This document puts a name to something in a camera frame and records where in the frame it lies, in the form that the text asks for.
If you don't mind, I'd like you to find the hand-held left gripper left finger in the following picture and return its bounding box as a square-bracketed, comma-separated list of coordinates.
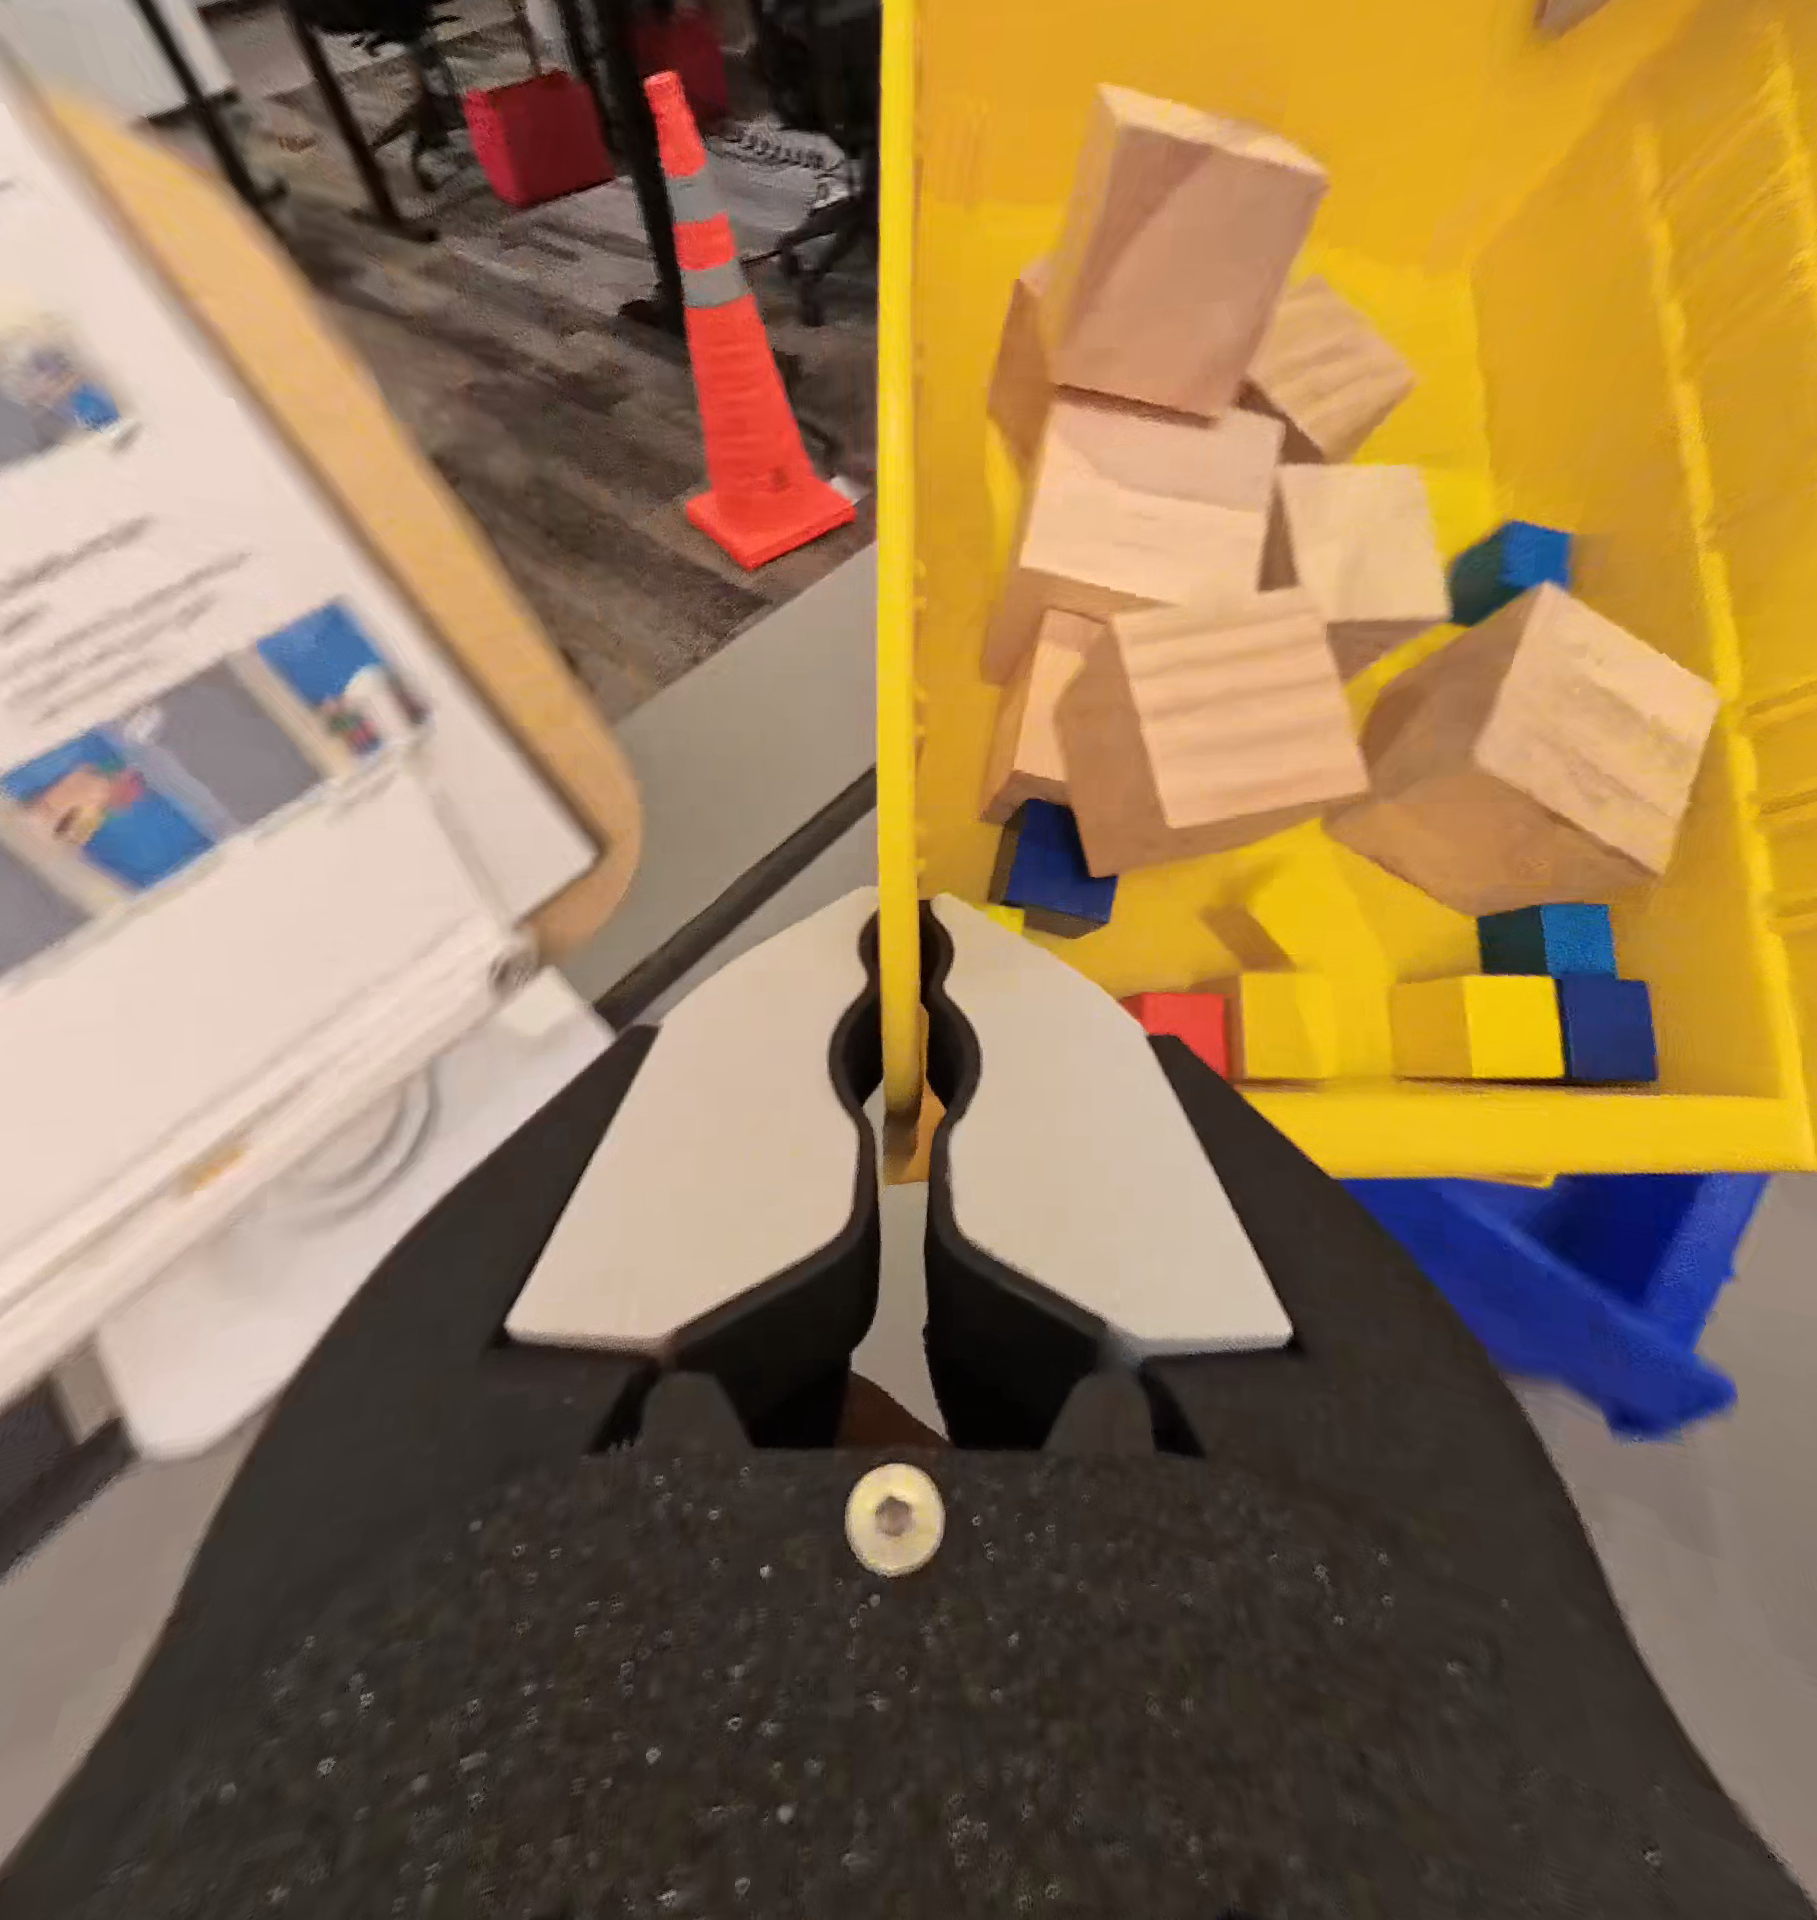
[503, 886, 883, 1449]

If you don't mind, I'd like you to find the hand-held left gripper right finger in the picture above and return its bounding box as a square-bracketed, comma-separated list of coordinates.
[923, 893, 1295, 1449]

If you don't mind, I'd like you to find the small red cube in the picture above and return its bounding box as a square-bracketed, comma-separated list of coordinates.
[1123, 991, 1234, 1079]

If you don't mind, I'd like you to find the small yellow cube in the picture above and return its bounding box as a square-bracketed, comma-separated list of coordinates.
[1236, 972, 1348, 1082]
[1391, 975, 1568, 1082]

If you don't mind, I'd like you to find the pile of plain wooden cubes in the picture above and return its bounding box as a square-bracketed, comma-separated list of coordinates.
[980, 81, 1724, 916]

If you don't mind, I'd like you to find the blue plastic bin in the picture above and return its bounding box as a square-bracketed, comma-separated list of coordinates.
[1344, 1171, 1773, 1438]

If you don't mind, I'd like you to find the small light blue cube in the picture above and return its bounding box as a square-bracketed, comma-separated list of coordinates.
[1478, 902, 1618, 979]

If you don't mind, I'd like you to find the yellow plastic bin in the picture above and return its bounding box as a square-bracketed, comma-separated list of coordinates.
[876, 0, 1817, 1182]

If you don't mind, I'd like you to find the grey desk hatch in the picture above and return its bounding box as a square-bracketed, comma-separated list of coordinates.
[592, 765, 880, 1028]

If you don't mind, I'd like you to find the white desk stand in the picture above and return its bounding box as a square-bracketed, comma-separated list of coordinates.
[0, 901, 618, 1463]

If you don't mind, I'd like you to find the orange traffic cone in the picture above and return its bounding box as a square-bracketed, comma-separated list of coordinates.
[643, 69, 856, 571]

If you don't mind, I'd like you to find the white paper sheet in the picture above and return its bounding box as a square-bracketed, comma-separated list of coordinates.
[0, 0, 603, 1051]

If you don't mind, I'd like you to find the red bag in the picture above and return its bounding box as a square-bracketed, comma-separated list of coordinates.
[462, 69, 618, 210]

